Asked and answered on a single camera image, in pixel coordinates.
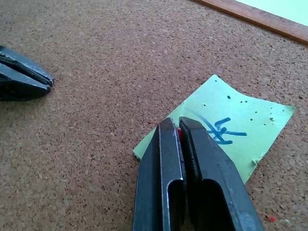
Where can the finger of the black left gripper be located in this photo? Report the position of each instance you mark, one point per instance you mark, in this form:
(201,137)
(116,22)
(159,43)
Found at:
(21,86)
(26,65)

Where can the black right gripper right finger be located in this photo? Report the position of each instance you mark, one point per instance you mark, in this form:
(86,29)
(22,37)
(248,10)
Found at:
(214,183)

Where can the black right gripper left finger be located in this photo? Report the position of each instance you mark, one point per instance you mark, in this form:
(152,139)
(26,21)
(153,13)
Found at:
(156,183)

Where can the red pushpin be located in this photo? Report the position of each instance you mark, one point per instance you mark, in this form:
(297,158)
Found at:
(179,132)
(272,218)

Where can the green sticky note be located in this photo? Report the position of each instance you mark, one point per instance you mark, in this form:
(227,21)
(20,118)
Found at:
(243,113)

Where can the brown cork board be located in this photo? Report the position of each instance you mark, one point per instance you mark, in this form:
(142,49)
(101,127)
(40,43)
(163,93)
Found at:
(101,101)

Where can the wooden cork board frame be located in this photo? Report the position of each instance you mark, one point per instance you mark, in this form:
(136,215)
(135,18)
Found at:
(260,18)

